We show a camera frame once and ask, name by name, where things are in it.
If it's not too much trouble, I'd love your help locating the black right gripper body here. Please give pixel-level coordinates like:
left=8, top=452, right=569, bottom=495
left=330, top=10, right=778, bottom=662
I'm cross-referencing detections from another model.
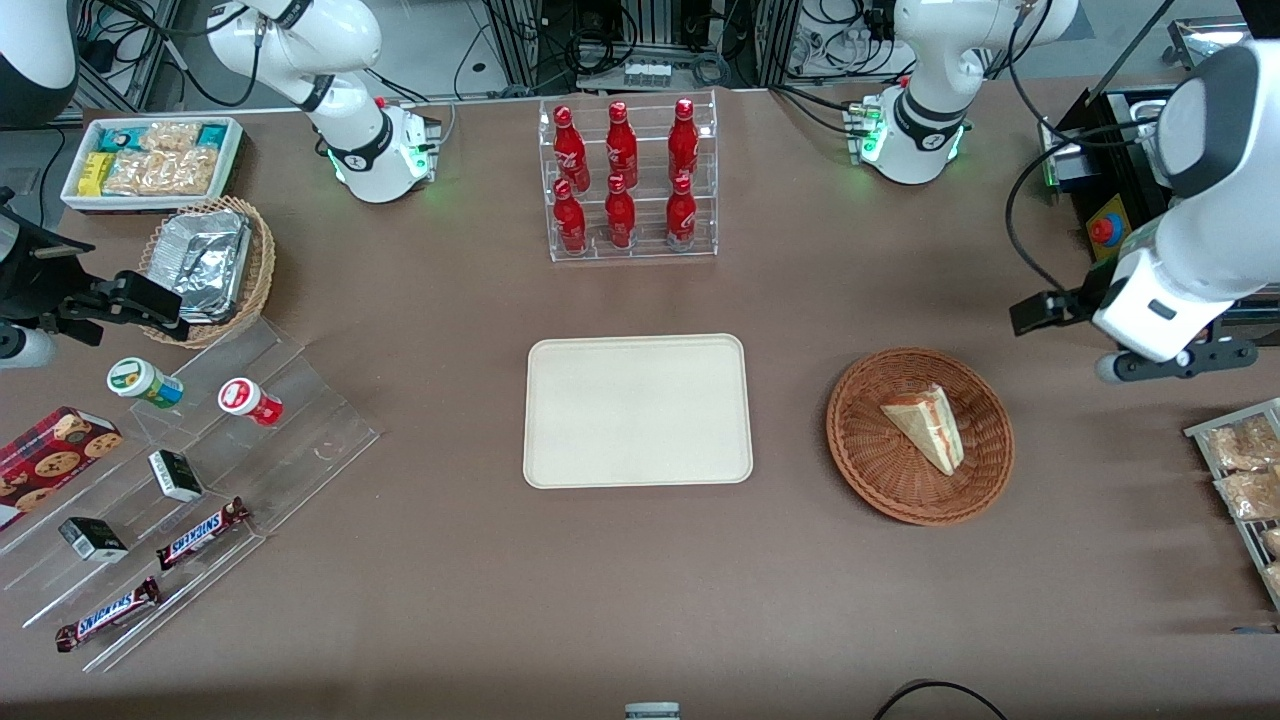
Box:
left=0, top=190, right=101, bottom=346

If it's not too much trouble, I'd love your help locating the triangle sandwich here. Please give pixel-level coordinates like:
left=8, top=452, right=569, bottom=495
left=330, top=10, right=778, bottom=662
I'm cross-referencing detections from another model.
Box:
left=880, top=384, right=966, bottom=477

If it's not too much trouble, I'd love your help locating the aluminium foil tray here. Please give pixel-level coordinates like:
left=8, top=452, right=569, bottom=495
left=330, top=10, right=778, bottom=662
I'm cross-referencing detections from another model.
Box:
left=155, top=208, right=253, bottom=325

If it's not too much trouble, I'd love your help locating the metal tray with pastries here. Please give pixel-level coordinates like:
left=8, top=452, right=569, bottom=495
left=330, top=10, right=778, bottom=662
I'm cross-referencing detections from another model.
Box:
left=1184, top=398, right=1280, bottom=611

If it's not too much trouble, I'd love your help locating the light wicker basket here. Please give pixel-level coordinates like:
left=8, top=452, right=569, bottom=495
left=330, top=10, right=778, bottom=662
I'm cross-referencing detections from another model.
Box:
left=138, top=196, right=277, bottom=350

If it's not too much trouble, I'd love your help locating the brown wicker basket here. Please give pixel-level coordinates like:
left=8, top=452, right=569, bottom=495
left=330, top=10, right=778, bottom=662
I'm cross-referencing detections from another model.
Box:
left=826, top=347, right=1016, bottom=527

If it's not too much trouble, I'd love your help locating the shiny metal tray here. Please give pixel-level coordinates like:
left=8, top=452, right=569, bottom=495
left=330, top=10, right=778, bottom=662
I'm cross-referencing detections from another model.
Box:
left=1168, top=18, right=1253, bottom=73

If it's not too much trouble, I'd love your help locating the cream plastic tray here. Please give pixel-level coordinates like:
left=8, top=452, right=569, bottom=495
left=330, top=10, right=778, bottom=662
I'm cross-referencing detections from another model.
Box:
left=523, top=333, right=754, bottom=490

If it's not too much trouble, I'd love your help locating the green lid cup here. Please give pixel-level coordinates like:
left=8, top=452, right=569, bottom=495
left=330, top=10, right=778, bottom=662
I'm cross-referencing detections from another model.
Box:
left=107, top=357, right=185, bottom=410

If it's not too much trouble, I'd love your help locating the yellow emergency stop button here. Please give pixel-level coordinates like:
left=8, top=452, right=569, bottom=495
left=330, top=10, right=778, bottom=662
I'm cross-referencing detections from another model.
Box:
left=1088, top=195, right=1161, bottom=263

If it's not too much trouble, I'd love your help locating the clear snack bag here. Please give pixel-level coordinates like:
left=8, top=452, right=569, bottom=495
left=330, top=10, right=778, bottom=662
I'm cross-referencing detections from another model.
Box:
left=1205, top=415, right=1280, bottom=471
left=1215, top=468, right=1280, bottom=521

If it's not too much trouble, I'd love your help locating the large clear cookie bag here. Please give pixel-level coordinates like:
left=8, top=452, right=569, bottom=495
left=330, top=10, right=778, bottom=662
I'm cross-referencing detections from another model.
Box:
left=103, top=147, right=219, bottom=197

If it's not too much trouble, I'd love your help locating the red lid cup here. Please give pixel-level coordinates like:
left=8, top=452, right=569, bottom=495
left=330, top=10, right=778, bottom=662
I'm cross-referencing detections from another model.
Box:
left=218, top=377, right=284, bottom=428

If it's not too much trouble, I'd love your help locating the black electronics box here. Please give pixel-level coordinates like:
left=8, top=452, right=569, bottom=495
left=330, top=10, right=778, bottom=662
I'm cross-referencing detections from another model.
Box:
left=1038, top=118, right=1096, bottom=193

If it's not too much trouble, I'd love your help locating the white plastic bin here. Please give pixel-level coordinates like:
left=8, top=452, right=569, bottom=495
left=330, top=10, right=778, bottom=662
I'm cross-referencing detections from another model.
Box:
left=60, top=116, right=245, bottom=213

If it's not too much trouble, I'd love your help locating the small clear cookie bag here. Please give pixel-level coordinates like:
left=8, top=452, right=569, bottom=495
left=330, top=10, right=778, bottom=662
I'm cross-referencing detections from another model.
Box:
left=140, top=122, right=202, bottom=154

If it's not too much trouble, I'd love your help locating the small black box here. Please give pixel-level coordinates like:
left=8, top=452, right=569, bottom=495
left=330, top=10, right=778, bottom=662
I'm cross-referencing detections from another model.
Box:
left=58, top=516, right=129, bottom=563
left=148, top=449, right=204, bottom=503

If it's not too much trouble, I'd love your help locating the red cookie box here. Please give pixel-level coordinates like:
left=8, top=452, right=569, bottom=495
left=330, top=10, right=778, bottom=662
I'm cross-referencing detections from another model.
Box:
left=0, top=406, right=124, bottom=533

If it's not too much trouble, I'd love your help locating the clear acrylic step display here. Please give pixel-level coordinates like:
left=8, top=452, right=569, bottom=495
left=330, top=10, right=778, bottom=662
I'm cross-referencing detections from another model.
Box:
left=0, top=315, right=381, bottom=673

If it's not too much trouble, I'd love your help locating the Snickers bar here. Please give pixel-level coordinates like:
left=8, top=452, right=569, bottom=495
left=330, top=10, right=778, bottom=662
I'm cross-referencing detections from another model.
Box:
left=156, top=497, right=251, bottom=571
left=55, top=577, right=162, bottom=653

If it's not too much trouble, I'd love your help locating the red cola bottle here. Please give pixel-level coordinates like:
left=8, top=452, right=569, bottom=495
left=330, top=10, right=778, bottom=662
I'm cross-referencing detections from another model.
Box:
left=668, top=98, right=700, bottom=183
left=666, top=174, right=698, bottom=248
left=606, top=101, right=639, bottom=189
left=605, top=174, right=637, bottom=249
left=553, top=105, right=591, bottom=193
left=553, top=179, right=589, bottom=254

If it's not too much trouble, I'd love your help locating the clear acrylic bottle rack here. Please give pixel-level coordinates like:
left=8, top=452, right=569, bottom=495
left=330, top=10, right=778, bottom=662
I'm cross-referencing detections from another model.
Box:
left=538, top=90, right=719, bottom=264

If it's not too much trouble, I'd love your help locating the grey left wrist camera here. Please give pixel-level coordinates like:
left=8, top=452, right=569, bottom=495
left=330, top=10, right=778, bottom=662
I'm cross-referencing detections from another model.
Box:
left=1096, top=345, right=1186, bottom=384

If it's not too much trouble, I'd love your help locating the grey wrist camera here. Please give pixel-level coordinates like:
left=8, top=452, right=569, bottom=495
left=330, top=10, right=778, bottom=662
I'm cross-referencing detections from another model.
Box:
left=0, top=325, right=58, bottom=371
left=1096, top=345, right=1186, bottom=384

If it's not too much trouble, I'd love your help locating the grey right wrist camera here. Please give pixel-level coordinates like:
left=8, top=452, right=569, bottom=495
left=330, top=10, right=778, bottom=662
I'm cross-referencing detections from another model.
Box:
left=0, top=325, right=58, bottom=371

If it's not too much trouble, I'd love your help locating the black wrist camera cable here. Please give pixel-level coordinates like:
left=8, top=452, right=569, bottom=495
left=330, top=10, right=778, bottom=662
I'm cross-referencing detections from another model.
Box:
left=1004, top=120, right=1166, bottom=296

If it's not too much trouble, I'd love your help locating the black floor cable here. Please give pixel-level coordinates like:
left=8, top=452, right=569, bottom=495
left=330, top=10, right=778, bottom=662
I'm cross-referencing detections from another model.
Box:
left=872, top=680, right=1009, bottom=720

